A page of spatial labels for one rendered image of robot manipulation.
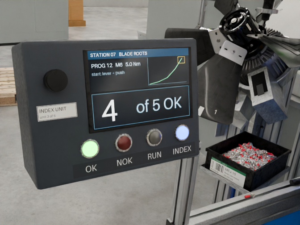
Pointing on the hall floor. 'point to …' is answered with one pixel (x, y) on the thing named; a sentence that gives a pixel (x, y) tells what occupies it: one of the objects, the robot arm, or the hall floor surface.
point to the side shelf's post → (294, 158)
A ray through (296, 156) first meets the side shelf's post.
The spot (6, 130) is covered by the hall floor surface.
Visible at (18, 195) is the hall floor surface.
